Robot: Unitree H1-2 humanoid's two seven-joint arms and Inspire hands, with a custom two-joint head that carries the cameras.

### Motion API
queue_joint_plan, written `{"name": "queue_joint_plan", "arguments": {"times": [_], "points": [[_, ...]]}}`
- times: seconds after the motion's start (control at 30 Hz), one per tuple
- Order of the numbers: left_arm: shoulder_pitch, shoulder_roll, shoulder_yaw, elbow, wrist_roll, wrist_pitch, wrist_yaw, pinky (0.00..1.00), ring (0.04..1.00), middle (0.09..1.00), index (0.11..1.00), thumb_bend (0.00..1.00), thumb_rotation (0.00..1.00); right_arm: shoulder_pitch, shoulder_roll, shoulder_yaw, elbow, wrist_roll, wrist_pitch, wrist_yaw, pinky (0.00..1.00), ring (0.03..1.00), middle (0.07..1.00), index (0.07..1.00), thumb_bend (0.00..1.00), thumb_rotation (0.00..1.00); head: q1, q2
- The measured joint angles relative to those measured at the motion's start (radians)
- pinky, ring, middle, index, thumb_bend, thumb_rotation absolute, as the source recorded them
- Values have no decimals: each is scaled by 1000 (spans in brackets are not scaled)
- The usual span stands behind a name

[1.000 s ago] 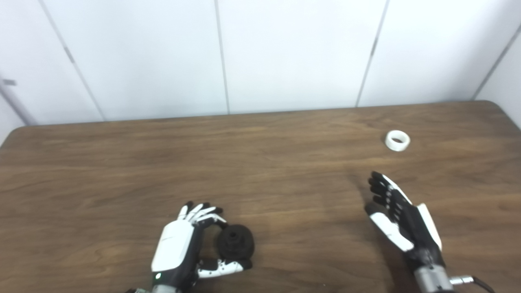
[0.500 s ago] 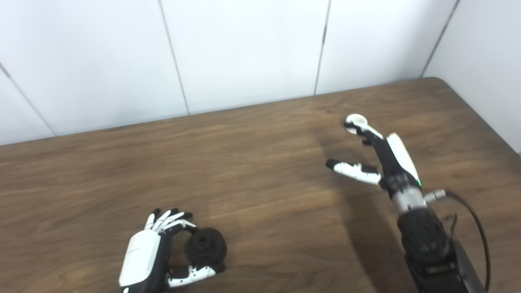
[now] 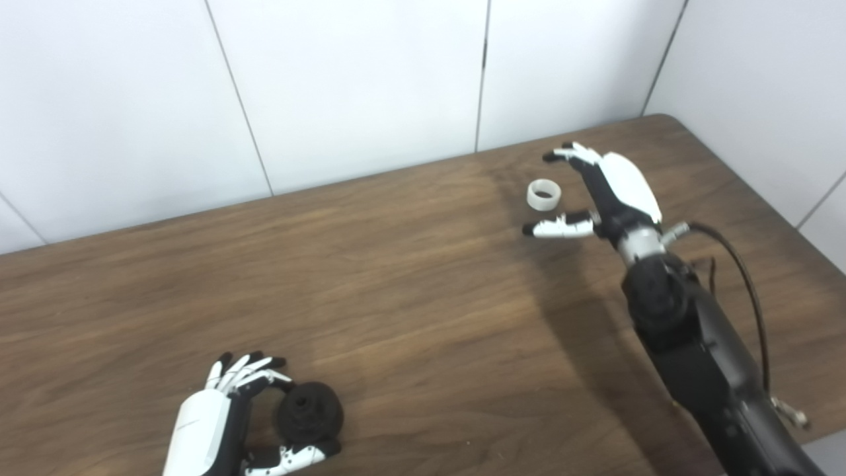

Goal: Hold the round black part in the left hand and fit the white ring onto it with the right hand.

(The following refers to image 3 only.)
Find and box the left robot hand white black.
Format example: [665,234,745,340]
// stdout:
[161,351,343,476]

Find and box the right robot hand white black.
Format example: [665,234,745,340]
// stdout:
[521,141,664,249]

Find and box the white ring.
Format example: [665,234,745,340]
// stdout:
[526,178,563,213]

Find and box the round black part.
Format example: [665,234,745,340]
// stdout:
[276,381,345,446]

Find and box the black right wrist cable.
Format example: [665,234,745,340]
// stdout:
[661,221,811,430]

